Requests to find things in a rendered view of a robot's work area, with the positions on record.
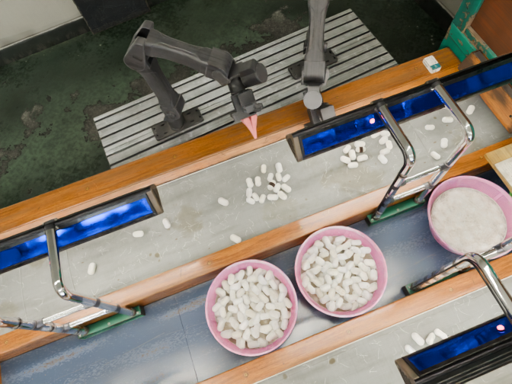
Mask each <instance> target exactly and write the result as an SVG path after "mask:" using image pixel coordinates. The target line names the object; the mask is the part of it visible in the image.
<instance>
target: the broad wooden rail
mask: <svg viewBox="0 0 512 384"><path fill-rule="evenodd" d="M428 56H433V57H434V58H435V59H436V61H438V63H439V64H440V65H441V69H440V71H438V72H434V73H430V72H429V71H428V69H427V68H426V66H425V65H424V64H423V63H422V62H423V60H424V58H427V57H428ZM460 63H461V61H460V60H459V59H458V57H457V56H456V55H455V53H454V52H453V51H452V50H451V49H450V48H449V47H446V48H443V49H441V50H438V51H435V52H433V53H429V54H427V55H425V56H421V57H418V58H417V59H413V60H410V61H408V62H404V63H402V64H399V65H397V66H393V67H391V68H389V69H385V70H382V71H381V72H377V73H374V74H372V75H368V76H366V77H364V78H360V79H357V80H356V81H353V82H349V83H347V84H345V85H341V86H339V87H336V88H332V89H331V90H328V91H324V92H322V98H323V102H324V103H325V102H326V103H329V104H331V105H333V106H334V111H335V114H336V116H337V115H340V114H344V113H346V112H348V111H351V110H354V109H357V108H359V107H362V106H365V105H368V104H370V102H371V101H374V100H377V99H380V98H387V97H389V96H392V95H394V94H398V93H400V92H403V91H406V90H408V89H410V88H414V87H417V86H419V85H422V84H424V83H425V82H426V81H429V80H431V79H433V78H441V77H444V76H446V75H449V74H452V73H454V72H458V71H459V70H458V69H457V68H458V66H459V64H460ZM309 122H310V119H309V115H308V112H307V107H306V106H305V105H304V102H303V100H301V101H297V102H295V103H292V104H288V105H287V106H284V107H280V108H278V109H276V110H272V111H270V112H267V113H265V114H262V115H259V116H258V117H257V126H256V132H257V139H255V138H254V137H253V136H252V134H251V132H250V130H249V129H248V128H247V127H246V125H244V124H243V122H240V123H237V124H234V125H231V126H228V127H226V128H223V129H220V130H217V131H215V132H212V133H209V134H206V135H205V136H201V137H198V138H196V139H192V140H190V141H187V142H184V143H181V144H179V145H176V146H173V147H171V148H168V149H165V150H162V151H160V152H156V153H154V154H151V155H148V156H146V157H143V158H140V159H137V160H135V161H133V162H129V163H126V164H125V165H121V166H118V167H116V168H112V169H110V170H107V171H104V172H101V173H99V174H96V175H93V176H91V177H89V178H85V179H82V180H80V181H76V182H74V183H72V184H68V185H66V186H63V187H60V188H57V189H55V190H52V191H49V192H46V193H44V194H41V195H38V196H36V197H32V198H30V199H28V200H24V201H21V202H19V203H16V204H13V205H10V206H7V207H5V208H2V209H0V240H1V239H4V238H7V237H9V236H12V235H16V234H18V233H20V232H23V231H26V230H28V229H32V228H34V227H37V226H40V225H43V224H42V223H43V222H46V221H48V220H51V219H55V218H57V219H59V218H61V217H64V216H67V215H69V214H72V213H75V212H78V211H80V210H83V209H86V208H88V207H90V206H94V205H96V204H99V203H102V202H104V201H107V200H110V199H113V198H115V197H118V196H121V195H124V194H127V193H129V192H131V191H134V190H138V189H140V188H144V187H147V186H149V185H150V184H155V186H156V187H157V186H159V185H162V184H165V183H168V182H170V181H173V180H176V179H178V178H182V177H184V176H186V175H189V174H193V173H194V172H197V171H200V170H203V169H205V168H208V167H211V166H214V165H217V164H219V163H221V162H225V161H228V160H229V159H232V158H235V157H238V156H240V155H244V154H246V153H249V152H252V151H254V150H256V149H260V148H263V147H265V146H268V145H270V144H273V143H276V142H279V141H281V140H284V139H285V138H286V134H289V133H293V132H296V131H297V130H300V129H302V128H304V126H303V125H304V124H306V123H309Z"/></svg>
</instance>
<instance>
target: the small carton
mask: <svg viewBox="0 0 512 384"><path fill-rule="evenodd" d="M422 63H423V64H424V65H425V66H426V68H427V69H428V71H429V72H430V73H434V72H438V71H440V69H441V65H440V64H439V63H438V61H436V59H435V58H434V57H433V56H428V57H427V58H424V60H423V62H422Z"/></svg>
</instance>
